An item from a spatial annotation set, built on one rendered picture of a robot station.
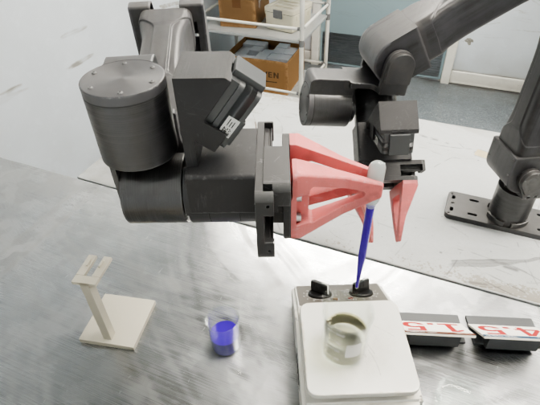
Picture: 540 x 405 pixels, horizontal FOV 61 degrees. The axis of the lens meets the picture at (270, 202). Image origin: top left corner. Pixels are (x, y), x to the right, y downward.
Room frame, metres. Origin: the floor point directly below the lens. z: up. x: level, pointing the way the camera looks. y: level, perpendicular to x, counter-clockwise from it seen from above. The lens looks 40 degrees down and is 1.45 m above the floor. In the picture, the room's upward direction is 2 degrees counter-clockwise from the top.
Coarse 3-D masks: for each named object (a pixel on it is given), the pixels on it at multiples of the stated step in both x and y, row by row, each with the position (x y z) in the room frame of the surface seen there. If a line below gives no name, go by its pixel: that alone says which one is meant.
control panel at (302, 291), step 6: (300, 288) 0.42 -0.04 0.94; (306, 288) 0.42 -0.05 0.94; (330, 288) 0.41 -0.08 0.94; (336, 288) 0.41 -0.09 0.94; (342, 288) 0.41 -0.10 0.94; (348, 288) 0.41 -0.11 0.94; (372, 288) 0.41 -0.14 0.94; (378, 288) 0.41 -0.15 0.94; (300, 294) 0.40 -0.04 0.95; (306, 294) 0.40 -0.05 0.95; (378, 294) 0.39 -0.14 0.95; (300, 300) 0.38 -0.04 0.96; (306, 300) 0.38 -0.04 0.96; (312, 300) 0.38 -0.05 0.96; (318, 300) 0.38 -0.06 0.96; (372, 300) 0.37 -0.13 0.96; (378, 300) 0.37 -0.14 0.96; (384, 300) 0.37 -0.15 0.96
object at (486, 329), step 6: (480, 330) 0.35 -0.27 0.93; (486, 330) 0.35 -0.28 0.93; (492, 330) 0.35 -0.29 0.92; (498, 330) 0.35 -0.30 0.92; (504, 330) 0.35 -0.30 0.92; (510, 330) 0.35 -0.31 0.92; (516, 330) 0.35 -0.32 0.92; (522, 330) 0.35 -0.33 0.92; (528, 330) 0.35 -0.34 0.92; (534, 330) 0.35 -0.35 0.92; (528, 336) 0.33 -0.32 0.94; (534, 336) 0.33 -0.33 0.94
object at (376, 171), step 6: (372, 162) 0.29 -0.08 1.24; (378, 162) 0.29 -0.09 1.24; (372, 168) 0.29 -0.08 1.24; (378, 168) 0.29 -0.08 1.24; (384, 168) 0.29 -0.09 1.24; (372, 174) 0.29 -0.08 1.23; (378, 174) 0.28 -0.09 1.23; (384, 174) 0.29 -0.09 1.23; (378, 180) 0.29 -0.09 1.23; (372, 204) 0.29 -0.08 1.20
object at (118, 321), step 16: (96, 256) 0.41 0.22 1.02; (80, 272) 0.38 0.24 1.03; (96, 272) 0.38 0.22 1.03; (96, 288) 0.37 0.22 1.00; (96, 304) 0.36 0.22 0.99; (112, 304) 0.42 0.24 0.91; (128, 304) 0.42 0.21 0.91; (144, 304) 0.42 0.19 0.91; (96, 320) 0.36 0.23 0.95; (112, 320) 0.40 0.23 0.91; (128, 320) 0.39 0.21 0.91; (144, 320) 0.39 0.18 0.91; (80, 336) 0.37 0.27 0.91; (96, 336) 0.37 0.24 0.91; (112, 336) 0.37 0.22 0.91; (128, 336) 0.37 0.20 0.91
